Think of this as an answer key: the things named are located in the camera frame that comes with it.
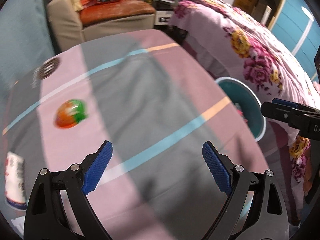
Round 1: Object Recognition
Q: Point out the pink snack wrapper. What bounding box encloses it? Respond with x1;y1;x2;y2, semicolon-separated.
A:
234;102;248;124

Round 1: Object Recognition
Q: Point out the teal white trash bin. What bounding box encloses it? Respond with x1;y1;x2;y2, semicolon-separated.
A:
215;77;266;142

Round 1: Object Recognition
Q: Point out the pink floral bed quilt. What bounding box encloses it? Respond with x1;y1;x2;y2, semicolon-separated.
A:
168;0;320;198

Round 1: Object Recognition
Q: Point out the white red paper cup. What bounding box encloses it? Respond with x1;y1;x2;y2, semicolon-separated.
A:
4;151;27;211

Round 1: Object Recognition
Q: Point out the white leaflet packet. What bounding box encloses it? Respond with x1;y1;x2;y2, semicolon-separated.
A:
11;216;25;237

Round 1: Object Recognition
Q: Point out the pink grey plaid tablecloth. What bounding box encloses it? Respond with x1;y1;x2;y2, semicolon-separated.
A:
1;30;268;239

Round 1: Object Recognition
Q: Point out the black bedside stereo unit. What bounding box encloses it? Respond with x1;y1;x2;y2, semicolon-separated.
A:
151;0;182;27

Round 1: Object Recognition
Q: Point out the beige armchair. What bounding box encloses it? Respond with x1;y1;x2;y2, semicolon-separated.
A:
47;0;155;51

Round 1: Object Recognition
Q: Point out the orange leather seat cushion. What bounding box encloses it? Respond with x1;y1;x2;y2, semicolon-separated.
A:
79;0;156;27

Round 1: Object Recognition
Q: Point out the wooden door frame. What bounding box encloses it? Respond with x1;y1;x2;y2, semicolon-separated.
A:
233;0;291;30

